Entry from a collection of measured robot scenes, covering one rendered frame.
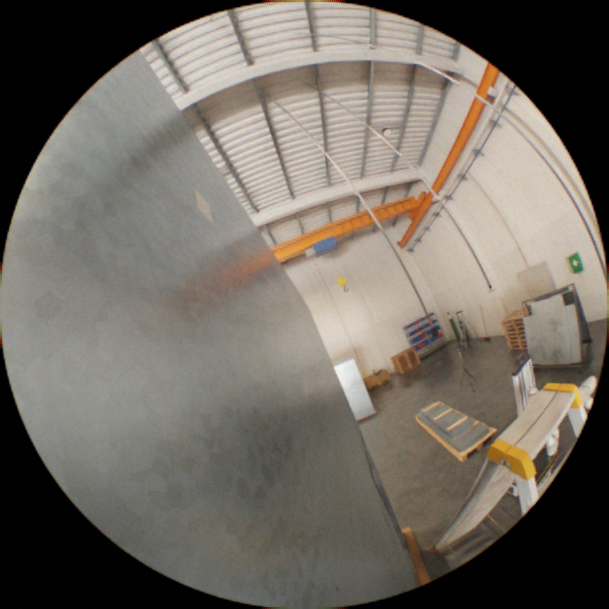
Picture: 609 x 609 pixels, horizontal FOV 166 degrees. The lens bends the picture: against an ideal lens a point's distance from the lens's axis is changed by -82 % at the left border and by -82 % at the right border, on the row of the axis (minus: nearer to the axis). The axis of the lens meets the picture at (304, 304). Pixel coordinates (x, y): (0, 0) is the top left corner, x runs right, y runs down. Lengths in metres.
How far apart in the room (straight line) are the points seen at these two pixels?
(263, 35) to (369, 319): 11.95
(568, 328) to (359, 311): 9.67
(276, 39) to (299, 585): 5.64
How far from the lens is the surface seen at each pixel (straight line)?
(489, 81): 6.97
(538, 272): 7.24
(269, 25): 5.51
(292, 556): 0.15
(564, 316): 5.07
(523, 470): 0.72
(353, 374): 6.93
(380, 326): 11.54
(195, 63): 5.43
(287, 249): 8.31
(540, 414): 0.84
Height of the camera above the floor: 2.83
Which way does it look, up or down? 13 degrees up
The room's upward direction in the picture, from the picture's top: 23 degrees counter-clockwise
